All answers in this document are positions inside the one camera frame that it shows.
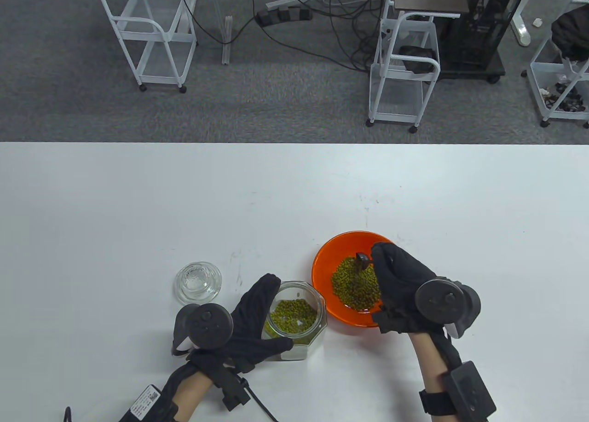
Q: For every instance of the clear glass jar lid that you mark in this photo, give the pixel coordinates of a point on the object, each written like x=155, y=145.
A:
x=198, y=281

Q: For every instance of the black power strip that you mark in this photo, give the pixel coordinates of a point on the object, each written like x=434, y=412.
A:
x=285, y=14

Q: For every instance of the black right hand controller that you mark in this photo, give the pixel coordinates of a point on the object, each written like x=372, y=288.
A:
x=446, y=302

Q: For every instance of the white metal trolley cart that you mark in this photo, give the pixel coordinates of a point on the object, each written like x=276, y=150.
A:
x=566, y=114
x=395, y=95
x=161, y=78

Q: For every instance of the person's left forearm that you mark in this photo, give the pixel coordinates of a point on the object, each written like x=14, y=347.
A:
x=193, y=390

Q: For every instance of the black bag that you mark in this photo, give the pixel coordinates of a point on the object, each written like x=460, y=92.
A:
x=570, y=33
x=416, y=58

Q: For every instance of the person's left hand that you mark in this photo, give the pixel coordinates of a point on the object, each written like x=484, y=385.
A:
x=251, y=325

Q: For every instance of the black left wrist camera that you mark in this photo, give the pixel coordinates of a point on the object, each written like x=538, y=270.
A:
x=234, y=390

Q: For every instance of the black computer rack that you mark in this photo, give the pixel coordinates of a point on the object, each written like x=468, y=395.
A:
x=478, y=35

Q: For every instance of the white desk leg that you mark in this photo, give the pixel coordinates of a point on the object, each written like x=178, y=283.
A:
x=522, y=28

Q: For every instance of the black measuring scoop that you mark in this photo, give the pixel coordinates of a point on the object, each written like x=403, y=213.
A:
x=362, y=260

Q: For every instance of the clear glass jar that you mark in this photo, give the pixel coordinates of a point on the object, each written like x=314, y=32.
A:
x=294, y=350

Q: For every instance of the white slim post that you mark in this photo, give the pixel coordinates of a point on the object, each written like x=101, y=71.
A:
x=227, y=44

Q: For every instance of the orange bowl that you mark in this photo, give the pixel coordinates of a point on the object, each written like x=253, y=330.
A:
x=331, y=251

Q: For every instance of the person's right hand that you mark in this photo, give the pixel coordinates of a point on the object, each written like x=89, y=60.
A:
x=398, y=284

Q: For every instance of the scooped portion of mung beans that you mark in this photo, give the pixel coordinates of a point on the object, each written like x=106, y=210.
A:
x=354, y=286

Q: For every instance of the white power strip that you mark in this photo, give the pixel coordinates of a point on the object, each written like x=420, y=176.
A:
x=290, y=1

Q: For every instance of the pile of dark scraps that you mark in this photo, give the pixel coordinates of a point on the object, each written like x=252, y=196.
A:
x=568, y=101

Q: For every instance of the black hand controller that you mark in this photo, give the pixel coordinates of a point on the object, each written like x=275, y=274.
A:
x=446, y=302
x=209, y=323

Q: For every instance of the plain black wrist box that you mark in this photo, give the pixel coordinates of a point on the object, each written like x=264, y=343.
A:
x=471, y=392

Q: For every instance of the black left hand controller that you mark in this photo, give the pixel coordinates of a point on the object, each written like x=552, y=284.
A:
x=209, y=323

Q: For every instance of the pile of green mung beans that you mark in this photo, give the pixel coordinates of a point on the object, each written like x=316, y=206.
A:
x=292, y=316

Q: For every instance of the black box with white label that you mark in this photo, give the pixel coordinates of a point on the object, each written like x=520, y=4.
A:
x=145, y=401

